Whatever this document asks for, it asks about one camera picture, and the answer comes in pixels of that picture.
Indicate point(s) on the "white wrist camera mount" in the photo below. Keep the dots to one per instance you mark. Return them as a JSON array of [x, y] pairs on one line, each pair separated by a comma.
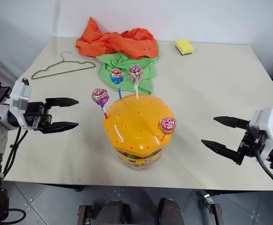
[[266, 125], [20, 93]]

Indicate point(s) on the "gold wrapped lollipop white stick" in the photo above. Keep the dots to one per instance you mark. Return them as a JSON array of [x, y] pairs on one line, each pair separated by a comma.
[[135, 73]]

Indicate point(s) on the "red wrapped lollipop orange stick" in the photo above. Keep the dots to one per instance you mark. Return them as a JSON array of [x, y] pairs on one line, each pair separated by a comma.
[[167, 125]]

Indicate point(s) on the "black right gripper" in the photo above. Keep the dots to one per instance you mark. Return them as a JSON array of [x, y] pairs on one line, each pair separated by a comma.
[[250, 146]]

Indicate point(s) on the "purple wrapped lollipop red stick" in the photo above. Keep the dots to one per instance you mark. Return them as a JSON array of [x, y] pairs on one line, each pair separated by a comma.
[[100, 96]]

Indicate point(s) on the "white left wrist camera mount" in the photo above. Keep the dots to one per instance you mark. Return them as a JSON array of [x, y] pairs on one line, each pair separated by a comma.
[[20, 93]]

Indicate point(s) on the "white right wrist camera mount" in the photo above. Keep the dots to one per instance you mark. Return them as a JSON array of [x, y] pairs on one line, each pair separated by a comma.
[[266, 125]]

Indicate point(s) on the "blue wrapped lollipop blue stick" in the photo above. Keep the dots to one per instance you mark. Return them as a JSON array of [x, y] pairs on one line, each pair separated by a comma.
[[116, 76]]

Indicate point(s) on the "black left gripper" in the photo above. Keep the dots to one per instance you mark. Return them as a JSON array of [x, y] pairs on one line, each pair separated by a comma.
[[34, 116]]

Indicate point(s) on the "green cloth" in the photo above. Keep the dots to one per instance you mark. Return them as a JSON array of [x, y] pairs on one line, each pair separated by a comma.
[[127, 68]]

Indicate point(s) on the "dark rounded robot foot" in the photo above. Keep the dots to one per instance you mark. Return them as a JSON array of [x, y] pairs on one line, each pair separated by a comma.
[[109, 213], [170, 212]]

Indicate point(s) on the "orange cloth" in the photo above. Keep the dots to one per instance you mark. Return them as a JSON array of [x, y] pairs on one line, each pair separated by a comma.
[[117, 43]]

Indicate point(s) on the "yellow lollipop display jar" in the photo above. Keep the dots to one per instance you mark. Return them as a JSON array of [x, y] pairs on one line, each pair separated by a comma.
[[137, 131]]

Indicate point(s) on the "yellow sponge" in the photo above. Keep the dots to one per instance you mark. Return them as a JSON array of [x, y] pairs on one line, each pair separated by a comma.
[[184, 46]]

